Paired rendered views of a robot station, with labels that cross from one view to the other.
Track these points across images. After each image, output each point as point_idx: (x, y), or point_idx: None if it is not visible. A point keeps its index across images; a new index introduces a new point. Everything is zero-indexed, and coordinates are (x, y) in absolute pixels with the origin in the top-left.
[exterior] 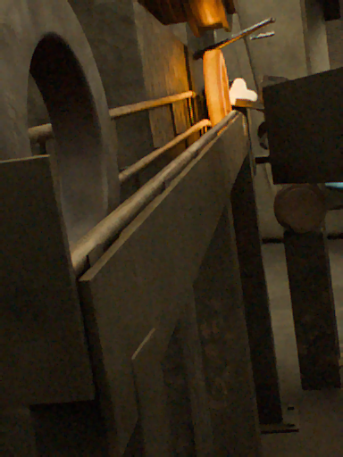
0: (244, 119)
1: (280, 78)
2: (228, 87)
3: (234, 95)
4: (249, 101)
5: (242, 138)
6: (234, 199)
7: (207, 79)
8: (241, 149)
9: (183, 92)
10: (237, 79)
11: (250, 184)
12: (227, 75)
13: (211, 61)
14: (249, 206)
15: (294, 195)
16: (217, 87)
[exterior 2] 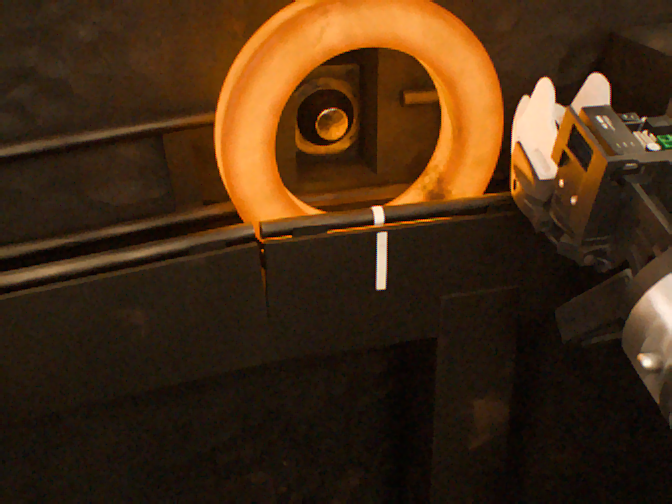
0: (432, 234)
1: (595, 155)
2: (461, 104)
3: (529, 126)
4: (527, 175)
5: (230, 319)
6: (410, 417)
7: (219, 101)
8: (134, 361)
9: (88, 129)
10: (541, 81)
11: (430, 414)
12: (482, 62)
13: (255, 42)
14: (424, 463)
15: None
16: (220, 139)
